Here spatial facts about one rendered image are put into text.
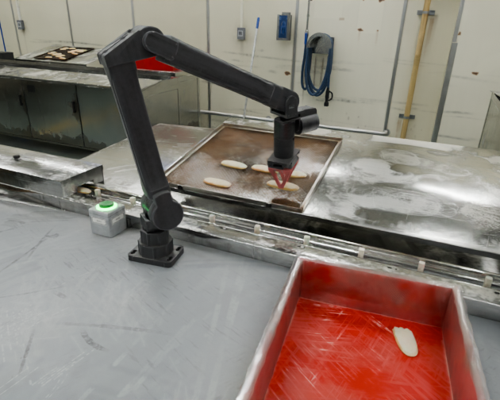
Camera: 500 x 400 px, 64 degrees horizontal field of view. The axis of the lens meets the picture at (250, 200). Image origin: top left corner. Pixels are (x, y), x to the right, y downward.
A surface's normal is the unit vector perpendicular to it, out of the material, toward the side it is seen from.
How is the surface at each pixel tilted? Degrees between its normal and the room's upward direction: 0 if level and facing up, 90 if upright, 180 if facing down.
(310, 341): 0
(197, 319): 0
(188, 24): 90
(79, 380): 0
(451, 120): 90
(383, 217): 10
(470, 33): 90
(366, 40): 90
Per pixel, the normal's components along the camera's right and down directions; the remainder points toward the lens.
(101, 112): -0.40, 0.36
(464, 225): -0.04, -0.84
